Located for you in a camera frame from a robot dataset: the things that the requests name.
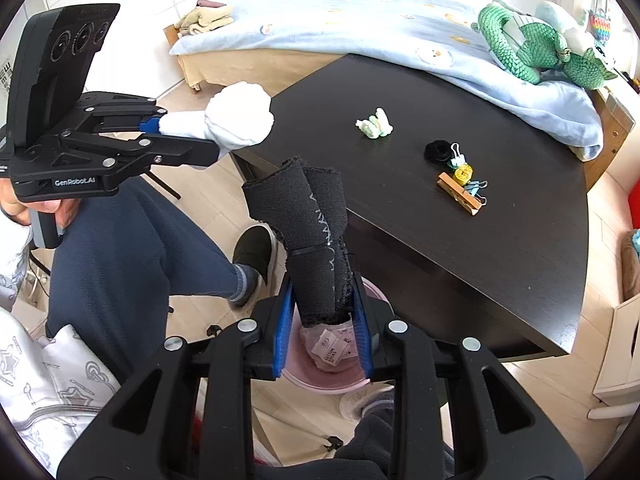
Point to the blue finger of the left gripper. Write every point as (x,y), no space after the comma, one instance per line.
(150,125)

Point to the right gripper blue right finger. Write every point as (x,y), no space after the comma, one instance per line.
(361,326)

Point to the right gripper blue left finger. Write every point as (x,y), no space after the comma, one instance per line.
(281,334)

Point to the white cotton socks box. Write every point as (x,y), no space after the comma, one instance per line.
(332,347)

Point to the black socks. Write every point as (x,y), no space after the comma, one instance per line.
(305,206)

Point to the wooden clothespin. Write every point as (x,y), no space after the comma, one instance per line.
(467,201)

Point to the yellow tape roll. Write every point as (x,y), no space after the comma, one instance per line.
(463,174)

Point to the black hair scrunchie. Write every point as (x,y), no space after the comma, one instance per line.
(438,152)

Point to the green white twisted sock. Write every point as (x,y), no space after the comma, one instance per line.
(376,126)

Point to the teal binder clip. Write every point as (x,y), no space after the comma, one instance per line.
(457,159)

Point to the pink trash bin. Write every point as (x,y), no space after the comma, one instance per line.
(300,369)

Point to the person left hand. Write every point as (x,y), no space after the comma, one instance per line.
(64,211)

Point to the folded beige towels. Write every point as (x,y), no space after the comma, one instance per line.
(202,19)

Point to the black wooden table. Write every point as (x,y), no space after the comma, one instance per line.
(513,275)

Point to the blue binder clip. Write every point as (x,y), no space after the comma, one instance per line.
(474,187)

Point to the white drawer cabinet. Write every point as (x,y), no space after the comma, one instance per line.
(617,386)

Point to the light blue blanket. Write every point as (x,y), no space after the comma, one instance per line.
(431,35)

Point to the green dragon plush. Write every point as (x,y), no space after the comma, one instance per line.
(526,47)

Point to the light blue plush pillow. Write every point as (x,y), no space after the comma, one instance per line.
(556,16)

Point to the rainbow knitted bag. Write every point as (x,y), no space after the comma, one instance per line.
(599,25)

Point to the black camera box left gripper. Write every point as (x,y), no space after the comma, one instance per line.
(51,66)

